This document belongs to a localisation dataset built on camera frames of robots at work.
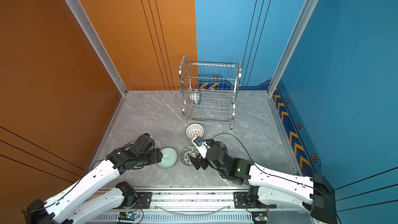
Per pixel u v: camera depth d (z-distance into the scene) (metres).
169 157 0.86
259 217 0.70
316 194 0.41
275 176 0.47
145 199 0.73
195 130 0.97
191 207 0.73
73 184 0.45
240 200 0.72
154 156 0.70
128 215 0.71
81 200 0.45
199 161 0.62
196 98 1.01
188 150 0.87
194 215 0.71
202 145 0.60
